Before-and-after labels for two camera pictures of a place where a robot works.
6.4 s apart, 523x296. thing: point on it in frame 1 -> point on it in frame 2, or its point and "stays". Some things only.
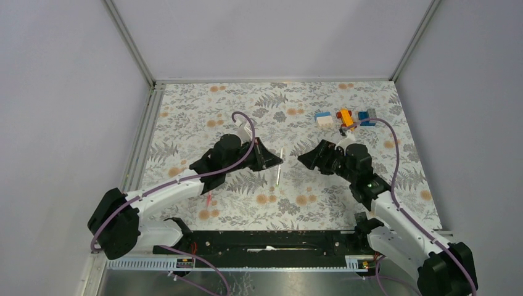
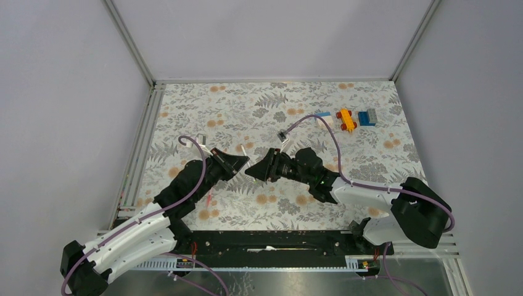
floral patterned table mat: (289, 116) stays
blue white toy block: (324, 118) stays
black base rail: (263, 243) stays
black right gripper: (325, 149) -> (267, 168)
